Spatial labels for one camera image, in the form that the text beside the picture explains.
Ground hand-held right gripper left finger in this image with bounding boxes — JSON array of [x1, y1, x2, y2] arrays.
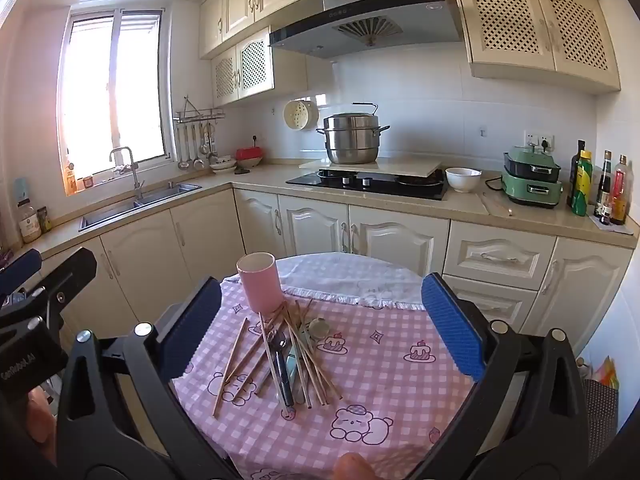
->
[[56, 275, 236, 480]]

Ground hanging metal ladle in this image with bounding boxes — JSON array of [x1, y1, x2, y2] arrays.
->
[[191, 122, 206, 170], [177, 122, 191, 171]]

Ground colourful packet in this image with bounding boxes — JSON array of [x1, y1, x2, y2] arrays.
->
[[575, 355, 621, 391]]

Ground clear bottle red label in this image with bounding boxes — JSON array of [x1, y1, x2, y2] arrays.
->
[[611, 155, 629, 226]]

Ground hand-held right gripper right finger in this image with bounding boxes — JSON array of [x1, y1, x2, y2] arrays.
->
[[404, 272, 591, 480]]

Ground hanging metal skimmer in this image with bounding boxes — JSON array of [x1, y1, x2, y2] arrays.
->
[[204, 121, 219, 165]]

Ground stainless steel steamer pot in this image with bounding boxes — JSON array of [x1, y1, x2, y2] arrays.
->
[[316, 102, 391, 166]]

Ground grey range hood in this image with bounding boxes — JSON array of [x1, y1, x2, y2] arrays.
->
[[269, 0, 463, 58]]

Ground kitchen window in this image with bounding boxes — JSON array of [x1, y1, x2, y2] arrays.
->
[[57, 7, 168, 196]]

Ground pink cup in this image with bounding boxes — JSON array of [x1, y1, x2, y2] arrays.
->
[[236, 252, 285, 313]]

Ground steel double sink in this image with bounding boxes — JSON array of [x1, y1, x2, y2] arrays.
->
[[78, 182, 202, 232]]

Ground metal spoon dark handle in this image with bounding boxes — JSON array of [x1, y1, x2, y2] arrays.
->
[[267, 331, 297, 409]]

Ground person's left hand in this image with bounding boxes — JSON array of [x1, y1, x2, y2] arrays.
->
[[27, 385, 58, 461]]

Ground dark woven basket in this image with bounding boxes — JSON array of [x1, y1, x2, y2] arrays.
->
[[582, 377, 621, 466]]

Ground chrome faucet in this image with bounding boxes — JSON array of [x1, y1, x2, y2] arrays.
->
[[109, 146, 146, 200]]

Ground jar with beige contents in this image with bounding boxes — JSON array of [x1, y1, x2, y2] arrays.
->
[[18, 199, 42, 243]]

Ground large lattice door wall cabinet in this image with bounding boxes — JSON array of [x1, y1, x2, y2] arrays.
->
[[450, 0, 622, 95]]

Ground white bowl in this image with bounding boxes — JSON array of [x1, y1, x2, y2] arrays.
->
[[445, 167, 482, 194]]

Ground person's right hand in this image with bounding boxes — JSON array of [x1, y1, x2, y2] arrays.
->
[[334, 452, 377, 480]]

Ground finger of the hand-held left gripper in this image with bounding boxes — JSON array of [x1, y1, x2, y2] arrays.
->
[[0, 249, 43, 297], [30, 247, 98, 331]]

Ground cream steamer tray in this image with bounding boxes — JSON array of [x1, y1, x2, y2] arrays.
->
[[283, 100, 320, 133]]

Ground dark soy sauce bottle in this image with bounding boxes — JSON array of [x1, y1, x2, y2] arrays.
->
[[595, 150, 614, 218]]

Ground metal wall utensil rack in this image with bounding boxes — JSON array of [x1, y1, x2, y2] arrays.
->
[[172, 95, 226, 123]]

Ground green electric cooker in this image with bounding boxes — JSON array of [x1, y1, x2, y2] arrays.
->
[[501, 145, 564, 210]]

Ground white paper sheet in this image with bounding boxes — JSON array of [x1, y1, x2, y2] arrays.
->
[[592, 212, 634, 236]]

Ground dark olive oil bottle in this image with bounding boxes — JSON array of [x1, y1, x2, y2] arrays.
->
[[567, 140, 587, 206]]

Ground black gas hob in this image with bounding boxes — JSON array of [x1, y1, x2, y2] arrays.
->
[[286, 167, 448, 201]]

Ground small lattice door wall cabinet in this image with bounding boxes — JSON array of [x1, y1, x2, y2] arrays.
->
[[211, 27, 308, 106]]

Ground white double wall socket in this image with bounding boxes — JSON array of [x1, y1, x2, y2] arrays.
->
[[524, 130, 556, 153]]

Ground light green spoon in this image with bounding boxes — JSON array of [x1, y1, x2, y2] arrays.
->
[[300, 318, 331, 361]]

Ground bunch of wooden chopsticks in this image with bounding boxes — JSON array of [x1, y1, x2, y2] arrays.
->
[[212, 299, 346, 418]]

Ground yellow green bottle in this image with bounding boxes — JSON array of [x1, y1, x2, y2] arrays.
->
[[571, 150, 594, 217]]

